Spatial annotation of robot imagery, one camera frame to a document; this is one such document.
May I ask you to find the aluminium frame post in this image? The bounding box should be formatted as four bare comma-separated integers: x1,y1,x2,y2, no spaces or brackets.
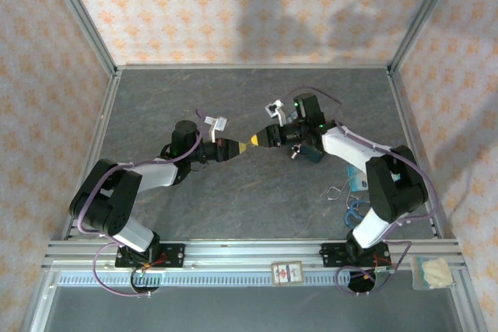
388,0,463,72
42,0,118,73

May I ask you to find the coiled blue cable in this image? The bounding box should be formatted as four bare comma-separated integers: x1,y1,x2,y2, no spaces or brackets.
344,199,369,228

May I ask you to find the starry night print box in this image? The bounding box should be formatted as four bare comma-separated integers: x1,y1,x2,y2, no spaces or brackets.
301,144,326,164

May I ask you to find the slotted grey cable duct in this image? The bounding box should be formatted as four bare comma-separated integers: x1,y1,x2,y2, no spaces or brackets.
56,271,416,286

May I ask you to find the plastic bag with white pieces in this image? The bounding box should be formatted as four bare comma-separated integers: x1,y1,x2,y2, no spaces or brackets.
410,256,454,290

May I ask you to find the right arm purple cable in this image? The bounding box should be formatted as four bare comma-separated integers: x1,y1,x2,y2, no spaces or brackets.
286,86,439,296

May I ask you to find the framed card with red print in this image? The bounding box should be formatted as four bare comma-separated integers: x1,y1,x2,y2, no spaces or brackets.
271,260,303,285

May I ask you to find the long aluminium mounting rail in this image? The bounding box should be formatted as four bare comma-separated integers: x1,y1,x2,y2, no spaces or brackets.
42,239,466,271

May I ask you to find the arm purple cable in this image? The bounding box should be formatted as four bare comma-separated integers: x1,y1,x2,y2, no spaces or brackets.
286,86,439,296
77,108,205,298

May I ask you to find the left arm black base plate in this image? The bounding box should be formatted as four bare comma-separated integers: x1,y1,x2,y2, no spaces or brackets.
115,243,186,269

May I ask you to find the light blue packet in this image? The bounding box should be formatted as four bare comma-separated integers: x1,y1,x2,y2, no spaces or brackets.
347,164,370,193

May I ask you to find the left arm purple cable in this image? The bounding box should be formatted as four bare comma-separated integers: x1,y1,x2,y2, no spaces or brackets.
77,108,205,298

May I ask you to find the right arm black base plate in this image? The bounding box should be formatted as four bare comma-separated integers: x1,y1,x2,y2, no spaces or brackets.
319,242,391,269

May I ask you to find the aluminium table edge rail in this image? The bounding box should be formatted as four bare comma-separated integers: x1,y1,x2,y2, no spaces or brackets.
386,69,444,240
115,63,392,72
61,73,122,240

